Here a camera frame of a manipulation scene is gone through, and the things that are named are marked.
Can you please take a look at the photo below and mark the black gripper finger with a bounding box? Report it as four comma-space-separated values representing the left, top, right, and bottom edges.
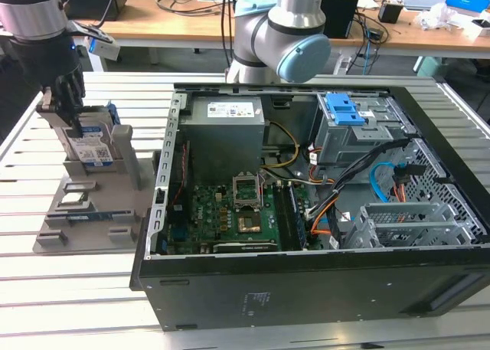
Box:
38, 87, 54, 113
53, 72, 86, 137

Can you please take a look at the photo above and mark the hard disk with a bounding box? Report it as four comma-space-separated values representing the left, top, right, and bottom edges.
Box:
36, 101, 120, 171

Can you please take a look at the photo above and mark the grey metal disk bay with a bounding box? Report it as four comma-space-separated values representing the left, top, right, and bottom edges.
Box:
342, 202, 479, 250

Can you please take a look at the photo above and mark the large black box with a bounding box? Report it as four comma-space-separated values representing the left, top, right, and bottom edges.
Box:
64, 0, 127, 21

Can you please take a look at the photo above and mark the silver CPU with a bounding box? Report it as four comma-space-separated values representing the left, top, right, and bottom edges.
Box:
61, 194, 87, 208

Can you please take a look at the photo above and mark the grey parts rack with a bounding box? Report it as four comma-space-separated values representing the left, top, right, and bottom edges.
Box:
33, 124, 162, 256

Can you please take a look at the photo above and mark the blue RAM stick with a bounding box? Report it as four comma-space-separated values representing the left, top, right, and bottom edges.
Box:
67, 211, 131, 222

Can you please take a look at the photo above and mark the long wooden desk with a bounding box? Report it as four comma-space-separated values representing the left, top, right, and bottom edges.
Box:
82, 0, 238, 72

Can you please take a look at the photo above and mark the grey power supply unit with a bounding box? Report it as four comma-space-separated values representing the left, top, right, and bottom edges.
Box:
178, 96, 267, 186

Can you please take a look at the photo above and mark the green motherboard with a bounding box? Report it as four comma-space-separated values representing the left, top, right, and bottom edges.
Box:
164, 183, 307, 254

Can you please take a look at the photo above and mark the metal socket cover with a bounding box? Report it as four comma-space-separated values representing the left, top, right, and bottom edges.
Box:
232, 172, 263, 210

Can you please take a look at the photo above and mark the CPU socket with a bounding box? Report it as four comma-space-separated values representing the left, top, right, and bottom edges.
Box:
237, 215, 262, 234

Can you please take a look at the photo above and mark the black graphics card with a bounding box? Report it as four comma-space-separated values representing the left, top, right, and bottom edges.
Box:
212, 241, 279, 254

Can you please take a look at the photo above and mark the black RAM slot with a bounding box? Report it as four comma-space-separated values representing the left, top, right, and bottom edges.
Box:
272, 184, 289, 251
279, 184, 296, 251

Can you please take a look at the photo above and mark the installed RAM stick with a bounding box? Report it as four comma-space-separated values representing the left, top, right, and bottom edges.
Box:
289, 185, 309, 250

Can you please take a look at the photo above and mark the blue drive cage latch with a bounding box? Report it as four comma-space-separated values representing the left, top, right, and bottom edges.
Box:
323, 92, 364, 126

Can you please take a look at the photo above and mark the white power strip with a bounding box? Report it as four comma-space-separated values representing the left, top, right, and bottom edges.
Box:
333, 57, 353, 76

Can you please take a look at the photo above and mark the grey drive cage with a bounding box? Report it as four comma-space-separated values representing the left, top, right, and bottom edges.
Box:
312, 93, 418, 165

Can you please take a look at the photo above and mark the black speaker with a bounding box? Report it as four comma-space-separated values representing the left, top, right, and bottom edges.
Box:
323, 0, 360, 40

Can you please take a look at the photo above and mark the black open PC case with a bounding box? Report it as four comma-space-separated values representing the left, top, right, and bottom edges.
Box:
129, 82, 490, 332

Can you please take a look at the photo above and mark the black pen holder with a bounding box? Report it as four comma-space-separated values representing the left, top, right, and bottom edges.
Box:
378, 1, 405, 25

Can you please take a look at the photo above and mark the cluttered wooden desk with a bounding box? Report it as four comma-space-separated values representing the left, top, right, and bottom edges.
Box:
328, 0, 490, 60

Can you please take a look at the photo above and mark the pale teal chair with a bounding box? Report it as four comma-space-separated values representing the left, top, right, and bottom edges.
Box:
415, 54, 445, 79

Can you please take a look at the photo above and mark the flat grey tray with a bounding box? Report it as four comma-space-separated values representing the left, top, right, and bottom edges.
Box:
403, 0, 447, 11

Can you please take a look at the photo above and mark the clear plastic bag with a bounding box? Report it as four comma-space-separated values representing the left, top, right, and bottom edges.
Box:
416, 3, 479, 31

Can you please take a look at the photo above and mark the small white box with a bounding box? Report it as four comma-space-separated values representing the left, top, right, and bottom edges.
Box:
465, 17, 490, 39

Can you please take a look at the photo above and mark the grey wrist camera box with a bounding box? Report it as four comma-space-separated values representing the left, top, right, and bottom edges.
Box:
68, 20, 122, 62

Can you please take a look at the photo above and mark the red wire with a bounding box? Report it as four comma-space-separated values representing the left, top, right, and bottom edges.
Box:
170, 139, 191, 213

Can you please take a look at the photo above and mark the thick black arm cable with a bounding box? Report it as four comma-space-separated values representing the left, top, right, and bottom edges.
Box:
220, 0, 236, 66

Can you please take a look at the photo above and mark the yellow wire bundle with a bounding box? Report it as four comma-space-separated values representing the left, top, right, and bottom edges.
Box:
263, 122, 300, 171

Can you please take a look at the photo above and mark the multicolour wire bundle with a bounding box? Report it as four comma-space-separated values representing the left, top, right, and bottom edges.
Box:
263, 176, 336, 187

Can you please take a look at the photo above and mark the black cable bundle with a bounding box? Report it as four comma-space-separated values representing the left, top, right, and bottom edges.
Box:
305, 137, 413, 221

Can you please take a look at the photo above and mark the blue wire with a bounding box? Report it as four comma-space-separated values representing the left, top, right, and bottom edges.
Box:
370, 162, 396, 204

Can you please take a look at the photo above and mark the orange wire with black plug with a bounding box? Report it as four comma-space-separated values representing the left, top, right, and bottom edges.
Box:
392, 165, 426, 204

